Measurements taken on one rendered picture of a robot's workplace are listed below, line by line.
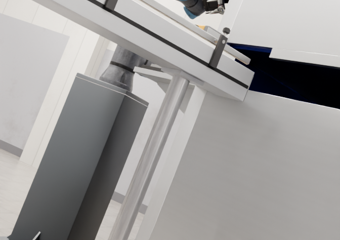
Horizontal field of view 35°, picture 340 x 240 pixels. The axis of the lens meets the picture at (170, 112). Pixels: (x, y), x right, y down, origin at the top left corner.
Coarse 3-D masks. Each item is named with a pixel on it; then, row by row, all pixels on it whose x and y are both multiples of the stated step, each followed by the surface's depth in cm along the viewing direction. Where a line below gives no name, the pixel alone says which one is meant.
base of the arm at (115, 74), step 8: (112, 64) 227; (120, 64) 226; (104, 72) 229; (112, 72) 225; (120, 72) 225; (128, 72) 227; (104, 80) 225; (112, 80) 224; (120, 80) 225; (128, 80) 226; (128, 88) 226
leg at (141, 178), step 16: (176, 80) 147; (192, 80) 146; (176, 96) 146; (160, 112) 147; (176, 112) 147; (160, 128) 146; (160, 144) 146; (144, 160) 145; (144, 176) 145; (128, 192) 145; (144, 192) 146; (128, 208) 144; (128, 224) 144
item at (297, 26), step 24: (264, 0) 164; (288, 0) 156; (312, 0) 150; (336, 0) 143; (240, 24) 168; (264, 24) 160; (288, 24) 153; (312, 24) 147; (336, 24) 141; (264, 48) 159; (288, 48) 150; (312, 48) 144; (336, 48) 138
